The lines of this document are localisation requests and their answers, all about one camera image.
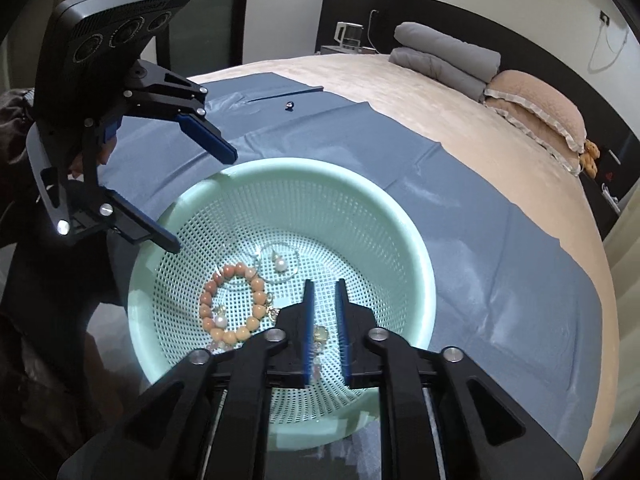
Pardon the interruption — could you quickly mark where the orange bead bracelet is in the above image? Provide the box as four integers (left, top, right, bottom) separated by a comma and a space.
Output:
199, 263, 269, 347

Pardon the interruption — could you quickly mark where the mint green plastic basket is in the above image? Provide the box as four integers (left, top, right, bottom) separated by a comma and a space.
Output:
127, 157, 439, 452

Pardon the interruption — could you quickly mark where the black nightstand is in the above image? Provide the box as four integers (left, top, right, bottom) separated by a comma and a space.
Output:
582, 175, 632, 242

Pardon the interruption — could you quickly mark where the person's left hand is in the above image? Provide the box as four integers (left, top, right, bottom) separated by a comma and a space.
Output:
70, 137, 119, 179

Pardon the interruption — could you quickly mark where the silver hoop bangle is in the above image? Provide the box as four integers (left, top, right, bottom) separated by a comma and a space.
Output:
257, 242, 302, 281
220, 259, 262, 288

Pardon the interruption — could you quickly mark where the grey folded blanket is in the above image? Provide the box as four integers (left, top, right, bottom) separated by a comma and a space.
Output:
389, 47, 494, 99
394, 22, 502, 82

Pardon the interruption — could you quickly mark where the person's dark clothing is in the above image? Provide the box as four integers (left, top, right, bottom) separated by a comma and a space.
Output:
0, 87, 132, 480

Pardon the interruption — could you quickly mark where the clear electric kettle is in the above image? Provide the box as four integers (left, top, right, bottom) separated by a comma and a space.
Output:
334, 21, 364, 49

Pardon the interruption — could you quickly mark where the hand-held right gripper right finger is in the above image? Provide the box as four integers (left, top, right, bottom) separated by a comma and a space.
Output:
334, 278, 584, 480

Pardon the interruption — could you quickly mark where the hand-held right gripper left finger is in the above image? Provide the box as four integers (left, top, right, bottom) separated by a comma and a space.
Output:
57, 280, 317, 480

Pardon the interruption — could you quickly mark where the cream curtain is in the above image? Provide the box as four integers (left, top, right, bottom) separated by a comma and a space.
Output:
602, 200, 640, 461

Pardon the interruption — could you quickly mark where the blue cloth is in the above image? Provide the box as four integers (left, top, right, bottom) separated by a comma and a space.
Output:
95, 72, 609, 480

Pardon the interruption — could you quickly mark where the black headboard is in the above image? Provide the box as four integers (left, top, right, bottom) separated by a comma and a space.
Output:
316, 0, 640, 242

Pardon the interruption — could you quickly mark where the wall cable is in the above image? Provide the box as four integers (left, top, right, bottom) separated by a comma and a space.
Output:
587, 10, 632, 74

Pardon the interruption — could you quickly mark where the grey nightstand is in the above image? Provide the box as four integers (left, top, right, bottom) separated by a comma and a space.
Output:
320, 44, 382, 57

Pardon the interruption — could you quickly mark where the brown teddy bear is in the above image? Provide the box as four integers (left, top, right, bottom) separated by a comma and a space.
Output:
579, 140, 600, 177

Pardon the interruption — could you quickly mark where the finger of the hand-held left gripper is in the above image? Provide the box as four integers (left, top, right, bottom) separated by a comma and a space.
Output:
122, 59, 237, 164
64, 117, 182, 254

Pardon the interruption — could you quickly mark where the pink ruffled pillow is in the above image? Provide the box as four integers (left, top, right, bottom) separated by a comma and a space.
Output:
484, 70, 587, 154
482, 96, 584, 176

